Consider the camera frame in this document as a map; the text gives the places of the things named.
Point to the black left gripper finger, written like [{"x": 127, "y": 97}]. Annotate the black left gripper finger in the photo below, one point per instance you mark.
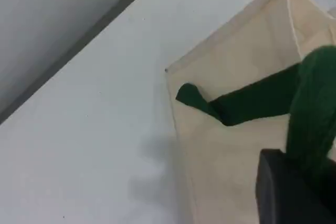
[{"x": 283, "y": 197}]

